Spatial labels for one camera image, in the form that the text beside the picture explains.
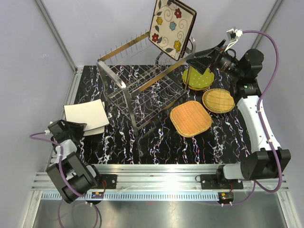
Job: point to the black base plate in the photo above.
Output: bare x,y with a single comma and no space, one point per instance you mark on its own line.
211,182
109,181

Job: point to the aluminium mounting rail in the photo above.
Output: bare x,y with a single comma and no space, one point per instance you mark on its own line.
151,182

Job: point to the woven wicker tray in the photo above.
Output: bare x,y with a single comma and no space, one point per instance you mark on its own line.
190,119

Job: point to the cream black-rimmed square plate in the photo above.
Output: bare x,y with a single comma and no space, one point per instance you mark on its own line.
95,130

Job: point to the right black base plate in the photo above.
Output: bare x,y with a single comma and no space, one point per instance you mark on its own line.
211,182

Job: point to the rear floral square plate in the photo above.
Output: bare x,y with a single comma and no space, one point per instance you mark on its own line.
185,24

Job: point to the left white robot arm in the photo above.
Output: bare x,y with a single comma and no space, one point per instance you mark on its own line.
72,177

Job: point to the green polka dot plate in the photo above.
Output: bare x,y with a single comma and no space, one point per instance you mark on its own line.
200,78

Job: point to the stainless steel dish rack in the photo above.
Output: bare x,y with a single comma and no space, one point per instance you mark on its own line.
136,78

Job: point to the white square plate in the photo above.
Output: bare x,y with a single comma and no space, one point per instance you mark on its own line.
77,112

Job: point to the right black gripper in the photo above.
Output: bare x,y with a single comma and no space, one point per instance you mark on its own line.
213,57

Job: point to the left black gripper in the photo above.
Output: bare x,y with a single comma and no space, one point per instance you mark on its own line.
79,127

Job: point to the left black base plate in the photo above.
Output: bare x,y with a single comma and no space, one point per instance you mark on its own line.
109,181

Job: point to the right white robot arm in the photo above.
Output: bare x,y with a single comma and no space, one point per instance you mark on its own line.
267,161

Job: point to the dark brown square plate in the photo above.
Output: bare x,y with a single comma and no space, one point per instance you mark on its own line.
163,32

